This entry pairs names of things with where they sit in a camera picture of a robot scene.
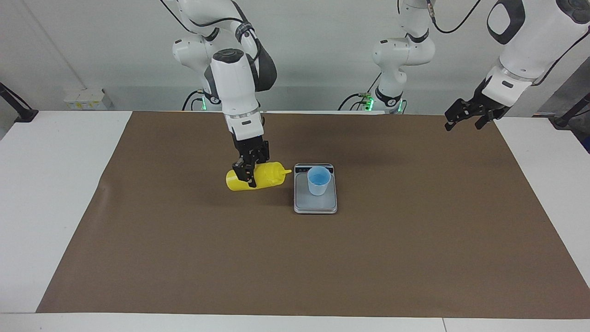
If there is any yellow squeeze bottle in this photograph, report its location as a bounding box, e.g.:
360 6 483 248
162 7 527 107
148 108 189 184
225 162 293 191

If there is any light blue plastic cup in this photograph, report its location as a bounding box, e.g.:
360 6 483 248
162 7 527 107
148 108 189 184
307 167 331 196

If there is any silver digital kitchen scale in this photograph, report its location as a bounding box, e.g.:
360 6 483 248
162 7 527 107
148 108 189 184
294 163 338 215

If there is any grey slanted board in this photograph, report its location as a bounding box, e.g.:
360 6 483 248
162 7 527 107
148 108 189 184
535 58 590 118

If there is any brown table mat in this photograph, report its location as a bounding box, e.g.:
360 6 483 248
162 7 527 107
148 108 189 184
36 111 590 320

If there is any white socket box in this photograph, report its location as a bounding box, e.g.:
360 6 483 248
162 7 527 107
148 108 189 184
64 88 107 110

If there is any black camera stand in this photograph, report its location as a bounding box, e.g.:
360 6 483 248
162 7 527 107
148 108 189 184
553 92 590 128
0 82 39 123

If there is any black base cable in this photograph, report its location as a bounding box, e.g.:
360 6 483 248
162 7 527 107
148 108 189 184
182 90 206 111
338 74 383 111

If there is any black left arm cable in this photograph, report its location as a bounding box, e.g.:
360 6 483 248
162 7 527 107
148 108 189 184
426 0 590 88

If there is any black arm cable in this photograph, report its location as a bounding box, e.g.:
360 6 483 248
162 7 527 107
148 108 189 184
426 0 590 88
159 0 252 35

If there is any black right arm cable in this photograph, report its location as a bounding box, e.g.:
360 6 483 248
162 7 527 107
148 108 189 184
159 0 252 35

